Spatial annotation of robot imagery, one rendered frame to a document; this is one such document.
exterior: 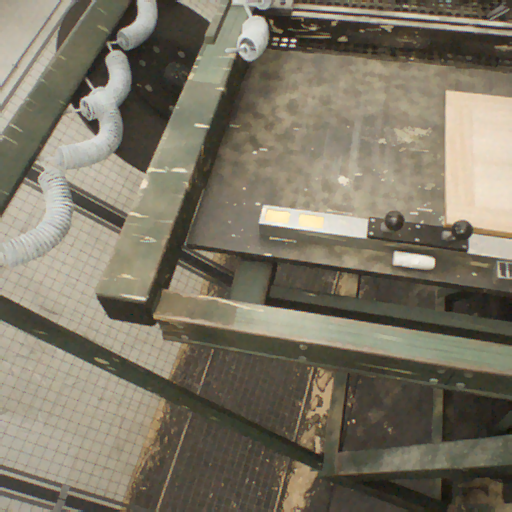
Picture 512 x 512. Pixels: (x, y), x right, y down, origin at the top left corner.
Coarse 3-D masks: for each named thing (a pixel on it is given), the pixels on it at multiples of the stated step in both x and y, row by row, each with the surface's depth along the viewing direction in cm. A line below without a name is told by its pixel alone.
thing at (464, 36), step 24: (240, 0) 142; (288, 0) 141; (288, 24) 146; (312, 24) 144; (336, 24) 143; (360, 24) 141; (384, 24) 140; (408, 24) 139; (432, 24) 138; (456, 24) 139; (480, 24) 138; (504, 24) 137; (432, 48) 142; (456, 48) 141; (480, 48) 139; (504, 48) 138
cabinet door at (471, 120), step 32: (448, 96) 130; (480, 96) 129; (448, 128) 123; (480, 128) 123; (448, 160) 117; (480, 160) 117; (448, 192) 112; (480, 192) 112; (448, 224) 108; (480, 224) 107
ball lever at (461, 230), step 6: (456, 222) 91; (462, 222) 90; (468, 222) 90; (456, 228) 90; (462, 228) 90; (468, 228) 90; (444, 234) 101; (450, 234) 98; (456, 234) 91; (462, 234) 90; (468, 234) 90; (444, 240) 101; (450, 240) 101; (462, 240) 91
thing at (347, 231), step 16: (272, 208) 109; (272, 224) 106; (288, 224) 106; (336, 224) 106; (352, 224) 106; (304, 240) 108; (320, 240) 107; (336, 240) 106; (352, 240) 105; (368, 240) 104; (480, 240) 102; (496, 240) 102; (432, 256) 104; (448, 256) 103; (464, 256) 102; (480, 256) 101; (496, 256) 100
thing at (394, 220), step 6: (390, 216) 92; (396, 216) 91; (402, 216) 92; (384, 222) 93; (390, 222) 92; (396, 222) 91; (402, 222) 92; (384, 228) 103; (390, 228) 92; (396, 228) 92
